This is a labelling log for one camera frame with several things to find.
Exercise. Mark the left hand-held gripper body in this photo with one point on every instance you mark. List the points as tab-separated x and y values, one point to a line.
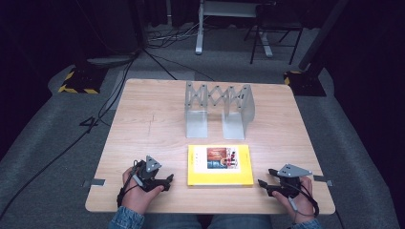
147	171

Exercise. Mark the black metal chair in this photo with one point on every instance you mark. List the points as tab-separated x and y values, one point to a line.
277	22

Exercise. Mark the person's left hand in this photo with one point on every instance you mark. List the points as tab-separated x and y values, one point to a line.
135	197

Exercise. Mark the black slanted pole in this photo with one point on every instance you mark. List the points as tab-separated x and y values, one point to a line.
321	35

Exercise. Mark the yellow book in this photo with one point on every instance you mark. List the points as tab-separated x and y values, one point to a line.
219	178

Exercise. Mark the grey metal expandable book rack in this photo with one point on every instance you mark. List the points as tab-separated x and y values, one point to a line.
234	127

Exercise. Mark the black stand base striped edge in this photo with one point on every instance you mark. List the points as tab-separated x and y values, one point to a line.
305	84
84	79

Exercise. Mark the grey tape strip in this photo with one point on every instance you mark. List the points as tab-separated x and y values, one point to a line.
97	182
323	179

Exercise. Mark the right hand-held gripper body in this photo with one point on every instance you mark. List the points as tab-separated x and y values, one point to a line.
291	183

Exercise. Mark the person's right hand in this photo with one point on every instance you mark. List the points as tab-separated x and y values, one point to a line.
304	203

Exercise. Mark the white desk frame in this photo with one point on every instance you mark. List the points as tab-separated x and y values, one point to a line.
199	31

